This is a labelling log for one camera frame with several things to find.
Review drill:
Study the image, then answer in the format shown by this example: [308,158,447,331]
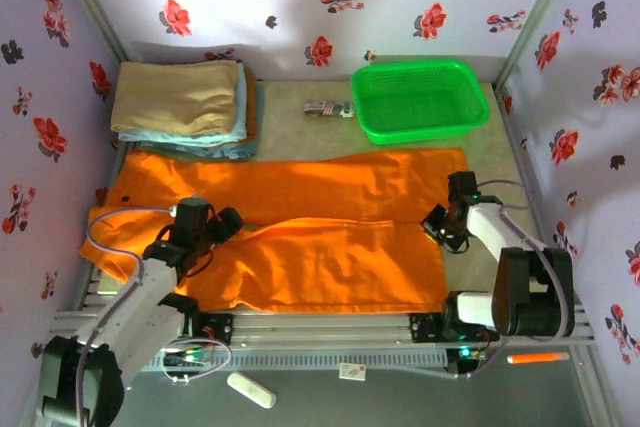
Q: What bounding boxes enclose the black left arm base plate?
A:
[179,312,236,347]

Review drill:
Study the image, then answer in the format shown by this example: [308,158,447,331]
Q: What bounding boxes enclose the folded beige trousers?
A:
[110,60,241,138]

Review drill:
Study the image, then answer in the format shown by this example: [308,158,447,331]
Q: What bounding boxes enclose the small white card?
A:
[338,362,368,381]

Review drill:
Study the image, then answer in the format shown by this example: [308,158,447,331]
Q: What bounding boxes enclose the green plastic basket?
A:
[349,60,491,146]

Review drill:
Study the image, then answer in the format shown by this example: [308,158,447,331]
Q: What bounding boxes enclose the small printed packet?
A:
[301,98,358,120]

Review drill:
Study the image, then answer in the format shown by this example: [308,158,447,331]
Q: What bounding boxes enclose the white plastic remote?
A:
[226,371,278,410]

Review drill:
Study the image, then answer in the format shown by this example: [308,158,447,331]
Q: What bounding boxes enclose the folded grey-blue trousers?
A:
[133,81,266,162]

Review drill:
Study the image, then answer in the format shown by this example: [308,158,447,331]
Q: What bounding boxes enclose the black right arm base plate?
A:
[408,310,501,344]

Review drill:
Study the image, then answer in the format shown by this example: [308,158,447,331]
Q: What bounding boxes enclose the orange trousers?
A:
[78,146,472,316]

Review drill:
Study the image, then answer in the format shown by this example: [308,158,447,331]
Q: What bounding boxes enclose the grey slotted cable tray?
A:
[139,349,450,374]

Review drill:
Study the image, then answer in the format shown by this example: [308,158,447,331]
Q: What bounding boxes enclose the aluminium corner post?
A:
[492,0,585,93]
[48,0,130,64]

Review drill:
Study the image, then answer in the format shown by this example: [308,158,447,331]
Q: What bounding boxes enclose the folded brown trousers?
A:
[243,70,259,141]

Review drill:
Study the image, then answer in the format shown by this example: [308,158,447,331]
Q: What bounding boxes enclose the orange marker pen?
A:
[506,351,571,366]

